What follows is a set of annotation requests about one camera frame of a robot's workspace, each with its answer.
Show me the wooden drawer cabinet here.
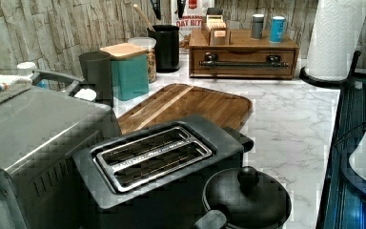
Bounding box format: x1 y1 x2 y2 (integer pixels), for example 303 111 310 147
189 29 299 80

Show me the wooden cutting board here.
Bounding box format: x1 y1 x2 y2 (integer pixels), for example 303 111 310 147
118 84 253 134

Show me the black two-slot toaster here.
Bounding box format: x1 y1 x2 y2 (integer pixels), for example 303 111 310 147
73 115 254 229

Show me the teal container with wooden lid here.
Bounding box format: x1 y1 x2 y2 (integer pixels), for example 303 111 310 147
101 43 149 101

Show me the clear jar with white lid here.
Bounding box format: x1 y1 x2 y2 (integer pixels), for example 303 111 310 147
128 37 156 83

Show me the black utensil holder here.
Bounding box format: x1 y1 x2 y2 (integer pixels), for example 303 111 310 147
148 25 179 73

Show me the wooden tea bag organizer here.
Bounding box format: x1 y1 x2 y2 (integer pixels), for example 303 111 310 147
201 8 231 46

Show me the small white dish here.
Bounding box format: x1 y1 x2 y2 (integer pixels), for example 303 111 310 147
74 89 96 101

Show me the dark grey cup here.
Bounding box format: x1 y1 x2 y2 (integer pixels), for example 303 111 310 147
79 51 113 107

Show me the black pot with lid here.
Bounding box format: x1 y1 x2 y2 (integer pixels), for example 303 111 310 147
193 166 292 229

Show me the wooden spoon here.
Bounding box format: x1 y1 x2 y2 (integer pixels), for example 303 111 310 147
133 4 155 31

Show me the oat bites box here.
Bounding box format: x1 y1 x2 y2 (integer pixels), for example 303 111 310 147
171 0 214 49

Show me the grey cylindrical canister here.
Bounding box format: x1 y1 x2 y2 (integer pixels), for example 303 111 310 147
251 13 265 39

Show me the blue cylindrical canister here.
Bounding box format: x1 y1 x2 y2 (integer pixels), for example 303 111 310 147
270 16 285 43

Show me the white capped plastic bottle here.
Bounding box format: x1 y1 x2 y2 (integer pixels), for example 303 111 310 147
17 62 36 77

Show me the black paper towel holder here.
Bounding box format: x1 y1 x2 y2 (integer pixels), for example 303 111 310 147
299 51 361 89

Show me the silver toaster oven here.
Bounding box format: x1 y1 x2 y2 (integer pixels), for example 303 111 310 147
0 70 120 229

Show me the white paper towel roll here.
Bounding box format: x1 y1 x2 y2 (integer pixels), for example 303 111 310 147
305 0 366 81

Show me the dark blue slatted mat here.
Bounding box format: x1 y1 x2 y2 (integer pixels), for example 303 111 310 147
315 76 366 229

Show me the folded cloth towel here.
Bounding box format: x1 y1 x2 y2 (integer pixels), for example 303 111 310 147
0 74 32 96

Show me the black drawer handle bar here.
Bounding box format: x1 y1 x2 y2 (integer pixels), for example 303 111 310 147
199 53 289 68

